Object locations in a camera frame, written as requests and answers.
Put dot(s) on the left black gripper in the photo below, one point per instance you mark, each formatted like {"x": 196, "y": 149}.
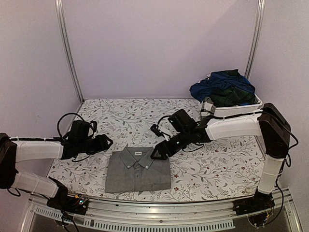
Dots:
{"x": 102, "y": 144}

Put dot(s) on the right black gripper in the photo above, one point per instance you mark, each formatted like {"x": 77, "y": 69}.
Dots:
{"x": 160, "y": 148}

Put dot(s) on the grey button shirt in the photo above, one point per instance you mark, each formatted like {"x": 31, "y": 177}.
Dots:
{"x": 132, "y": 169}

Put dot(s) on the blue garment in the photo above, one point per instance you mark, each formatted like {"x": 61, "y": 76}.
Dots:
{"x": 217, "y": 84}

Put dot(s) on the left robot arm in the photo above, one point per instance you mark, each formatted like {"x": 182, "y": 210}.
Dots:
{"x": 16, "y": 150}

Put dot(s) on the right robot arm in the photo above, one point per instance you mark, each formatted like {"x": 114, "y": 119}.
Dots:
{"x": 267, "y": 122}

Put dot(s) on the white laundry basket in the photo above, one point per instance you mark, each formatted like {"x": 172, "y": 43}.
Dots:
{"x": 234, "y": 110}

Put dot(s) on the black white checkered garment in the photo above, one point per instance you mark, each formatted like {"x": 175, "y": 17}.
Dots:
{"x": 207, "y": 108}

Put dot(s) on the dark green plaid garment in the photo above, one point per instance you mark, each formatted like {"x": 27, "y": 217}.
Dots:
{"x": 234, "y": 89}

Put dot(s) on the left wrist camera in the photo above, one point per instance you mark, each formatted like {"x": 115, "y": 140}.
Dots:
{"x": 93, "y": 126}

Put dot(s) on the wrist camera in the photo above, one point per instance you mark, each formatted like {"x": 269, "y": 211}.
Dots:
{"x": 93, "y": 126}
{"x": 160, "y": 131}

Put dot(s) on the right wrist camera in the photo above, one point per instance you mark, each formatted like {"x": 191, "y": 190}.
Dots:
{"x": 160, "y": 131}

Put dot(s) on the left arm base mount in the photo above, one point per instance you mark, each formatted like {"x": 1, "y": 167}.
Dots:
{"x": 76, "y": 204}

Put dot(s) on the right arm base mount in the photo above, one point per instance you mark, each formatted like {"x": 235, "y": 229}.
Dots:
{"x": 258, "y": 202}

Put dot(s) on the left aluminium corner post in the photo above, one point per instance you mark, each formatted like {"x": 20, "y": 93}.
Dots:
{"x": 67, "y": 49}

